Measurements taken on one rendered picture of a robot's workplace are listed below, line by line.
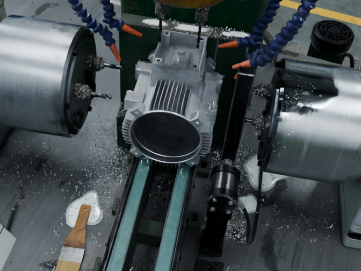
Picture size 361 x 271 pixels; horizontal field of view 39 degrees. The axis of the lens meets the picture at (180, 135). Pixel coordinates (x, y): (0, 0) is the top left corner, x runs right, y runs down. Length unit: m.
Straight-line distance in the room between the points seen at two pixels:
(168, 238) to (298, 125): 0.34
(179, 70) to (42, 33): 0.29
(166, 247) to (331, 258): 0.40
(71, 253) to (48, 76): 0.38
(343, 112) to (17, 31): 0.67
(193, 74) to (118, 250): 0.38
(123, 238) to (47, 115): 0.29
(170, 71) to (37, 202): 0.45
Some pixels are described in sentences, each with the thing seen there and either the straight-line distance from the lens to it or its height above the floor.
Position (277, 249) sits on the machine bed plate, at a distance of 1.19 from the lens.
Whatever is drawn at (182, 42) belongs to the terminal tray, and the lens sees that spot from 1.14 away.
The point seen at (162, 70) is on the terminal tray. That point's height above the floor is 1.13.
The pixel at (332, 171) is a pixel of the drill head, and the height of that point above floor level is 1.03.
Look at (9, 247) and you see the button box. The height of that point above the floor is 1.04.
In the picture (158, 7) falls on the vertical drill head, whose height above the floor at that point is 1.27.
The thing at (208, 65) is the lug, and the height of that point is 1.08.
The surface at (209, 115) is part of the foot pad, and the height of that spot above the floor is 1.07.
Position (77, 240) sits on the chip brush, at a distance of 1.16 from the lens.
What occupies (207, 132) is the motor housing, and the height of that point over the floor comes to 1.05.
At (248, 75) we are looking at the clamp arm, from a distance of 0.87.
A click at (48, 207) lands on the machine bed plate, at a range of 1.23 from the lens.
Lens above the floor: 1.79
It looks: 47 degrees down
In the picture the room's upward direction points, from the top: 6 degrees clockwise
